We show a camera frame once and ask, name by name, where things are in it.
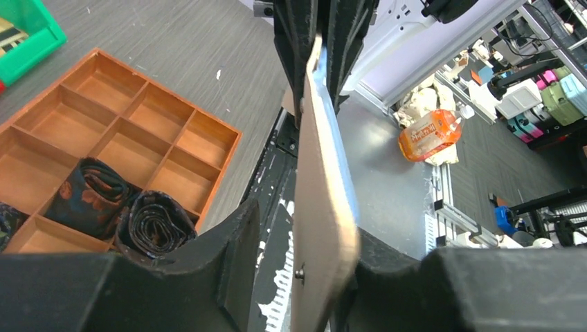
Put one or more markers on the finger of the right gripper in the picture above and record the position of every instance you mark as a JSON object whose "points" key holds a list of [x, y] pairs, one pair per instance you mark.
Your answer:
{"points": [[347, 26], [295, 29]]}

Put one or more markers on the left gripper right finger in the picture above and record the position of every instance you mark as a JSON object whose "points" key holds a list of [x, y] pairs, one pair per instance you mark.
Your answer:
{"points": [[464, 289]]}

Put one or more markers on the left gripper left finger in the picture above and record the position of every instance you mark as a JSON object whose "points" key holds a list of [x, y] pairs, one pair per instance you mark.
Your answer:
{"points": [[205, 285]]}

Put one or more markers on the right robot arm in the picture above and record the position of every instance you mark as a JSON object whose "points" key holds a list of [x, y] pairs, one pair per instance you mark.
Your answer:
{"points": [[396, 23]]}

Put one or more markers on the gold cards in green bin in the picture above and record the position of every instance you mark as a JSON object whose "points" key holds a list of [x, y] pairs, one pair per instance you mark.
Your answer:
{"points": [[11, 37]]}

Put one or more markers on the blue tool on floor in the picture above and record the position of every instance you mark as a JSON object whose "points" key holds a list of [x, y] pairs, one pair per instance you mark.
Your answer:
{"points": [[506, 220]]}

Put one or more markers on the large rolled black belt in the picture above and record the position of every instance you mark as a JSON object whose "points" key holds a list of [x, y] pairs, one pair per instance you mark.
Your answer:
{"points": [[152, 226]]}

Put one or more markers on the crumpled white cloth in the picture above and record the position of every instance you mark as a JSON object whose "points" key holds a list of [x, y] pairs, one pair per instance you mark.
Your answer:
{"points": [[428, 96]]}

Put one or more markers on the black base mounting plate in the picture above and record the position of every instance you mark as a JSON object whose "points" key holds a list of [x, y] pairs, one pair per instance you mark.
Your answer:
{"points": [[272, 185]]}

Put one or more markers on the orange drink bottle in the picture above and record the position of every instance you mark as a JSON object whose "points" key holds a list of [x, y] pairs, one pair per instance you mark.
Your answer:
{"points": [[436, 131]]}

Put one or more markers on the rolled black belt middle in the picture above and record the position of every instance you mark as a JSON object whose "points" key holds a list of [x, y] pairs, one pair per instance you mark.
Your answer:
{"points": [[92, 198]]}

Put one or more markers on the wooden compartment tray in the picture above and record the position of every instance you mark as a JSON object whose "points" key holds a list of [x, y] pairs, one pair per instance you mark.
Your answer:
{"points": [[102, 108]]}

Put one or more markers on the rolled belt bottom left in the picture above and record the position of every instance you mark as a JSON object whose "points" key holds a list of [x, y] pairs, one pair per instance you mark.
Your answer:
{"points": [[11, 220]]}

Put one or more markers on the pastel suitcases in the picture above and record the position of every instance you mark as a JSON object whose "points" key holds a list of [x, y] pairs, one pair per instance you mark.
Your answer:
{"points": [[560, 113]]}

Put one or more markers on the green plastic bin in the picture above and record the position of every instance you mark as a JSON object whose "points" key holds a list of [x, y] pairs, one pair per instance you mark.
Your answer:
{"points": [[29, 34]]}

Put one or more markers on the aluminium front rail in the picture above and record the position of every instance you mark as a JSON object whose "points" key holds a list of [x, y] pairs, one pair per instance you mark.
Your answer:
{"points": [[446, 225]]}

